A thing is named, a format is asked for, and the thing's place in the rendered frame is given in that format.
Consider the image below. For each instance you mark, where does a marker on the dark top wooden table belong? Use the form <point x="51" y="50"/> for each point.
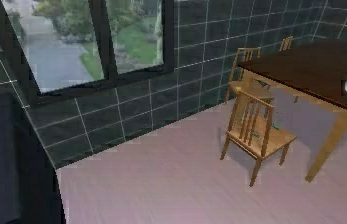
<point x="314" y="68"/>

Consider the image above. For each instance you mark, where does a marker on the light wooden slat chair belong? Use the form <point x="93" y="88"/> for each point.
<point x="267" y="140"/>
<point x="286" y="43"/>
<point x="247" y="87"/>

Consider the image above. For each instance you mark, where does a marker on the black framed window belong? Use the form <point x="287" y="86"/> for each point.
<point x="104" y="50"/>

